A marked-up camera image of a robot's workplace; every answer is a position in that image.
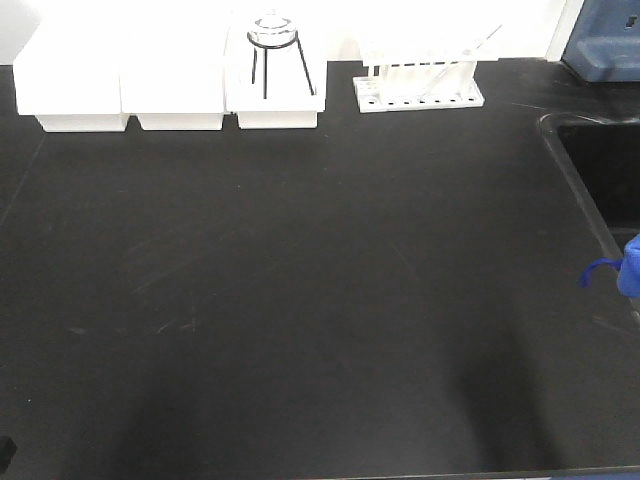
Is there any white storage bin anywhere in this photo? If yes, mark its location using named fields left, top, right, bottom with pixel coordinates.
left=13, top=20, right=129, bottom=133
left=120, top=21, right=228, bottom=131
left=225, top=10, right=327, bottom=129

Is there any white test tube rack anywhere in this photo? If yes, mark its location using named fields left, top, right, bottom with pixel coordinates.
left=353, top=24, right=502, bottom=113

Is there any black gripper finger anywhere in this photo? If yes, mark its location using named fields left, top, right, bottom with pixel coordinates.
left=0, top=436, right=16, bottom=464

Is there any black lab sink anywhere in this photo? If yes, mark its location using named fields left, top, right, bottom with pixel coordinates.
left=537, top=113, right=639, bottom=257

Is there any black wire tripod stand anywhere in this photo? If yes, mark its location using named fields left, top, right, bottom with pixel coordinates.
left=246, top=29, right=317, bottom=100

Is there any white right storage bin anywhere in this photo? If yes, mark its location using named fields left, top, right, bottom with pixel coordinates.
left=225, top=10, right=327, bottom=129

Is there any white left storage bin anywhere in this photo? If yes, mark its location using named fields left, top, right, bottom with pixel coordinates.
left=13, top=20, right=129, bottom=133

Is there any blue microfiber cloth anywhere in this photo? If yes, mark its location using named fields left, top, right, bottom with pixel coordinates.
left=578, top=235, right=640, bottom=298

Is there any white middle storage bin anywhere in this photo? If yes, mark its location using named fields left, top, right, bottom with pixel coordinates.
left=120, top=21, right=228, bottom=131

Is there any blue grey plastic container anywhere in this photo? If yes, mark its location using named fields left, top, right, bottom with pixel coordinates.
left=562, top=0, right=639, bottom=83

